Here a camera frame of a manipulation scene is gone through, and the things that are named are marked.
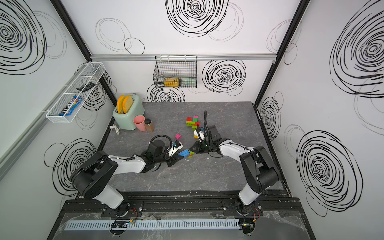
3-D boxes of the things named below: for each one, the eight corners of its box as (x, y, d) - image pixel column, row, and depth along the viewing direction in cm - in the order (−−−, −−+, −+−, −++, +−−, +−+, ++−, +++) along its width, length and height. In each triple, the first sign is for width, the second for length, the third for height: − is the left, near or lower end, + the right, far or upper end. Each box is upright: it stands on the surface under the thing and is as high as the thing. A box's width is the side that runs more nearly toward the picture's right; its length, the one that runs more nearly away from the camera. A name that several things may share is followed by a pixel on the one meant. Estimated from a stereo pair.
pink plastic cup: (136, 132, 106) (132, 123, 97) (139, 124, 110) (134, 115, 102) (147, 132, 106) (143, 123, 97) (149, 124, 110) (145, 115, 102)
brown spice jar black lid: (147, 133, 106) (143, 124, 98) (148, 126, 109) (145, 118, 102) (153, 133, 106) (150, 124, 98) (154, 126, 109) (151, 118, 102)
